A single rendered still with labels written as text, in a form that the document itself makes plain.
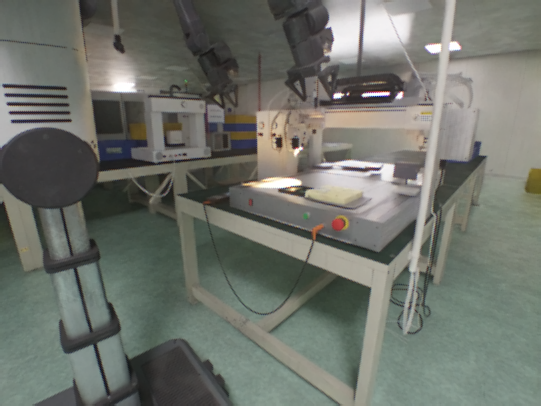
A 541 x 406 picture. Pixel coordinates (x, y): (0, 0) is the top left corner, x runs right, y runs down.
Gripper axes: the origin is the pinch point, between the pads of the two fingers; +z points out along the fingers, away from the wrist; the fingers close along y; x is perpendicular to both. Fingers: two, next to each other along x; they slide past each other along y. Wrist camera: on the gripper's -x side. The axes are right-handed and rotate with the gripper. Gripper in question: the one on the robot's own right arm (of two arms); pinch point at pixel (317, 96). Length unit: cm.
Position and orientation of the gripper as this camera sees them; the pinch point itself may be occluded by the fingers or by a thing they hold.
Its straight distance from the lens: 78.7
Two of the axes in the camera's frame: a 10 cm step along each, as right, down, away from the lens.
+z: 3.8, 7.4, 5.5
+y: -6.5, -2.1, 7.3
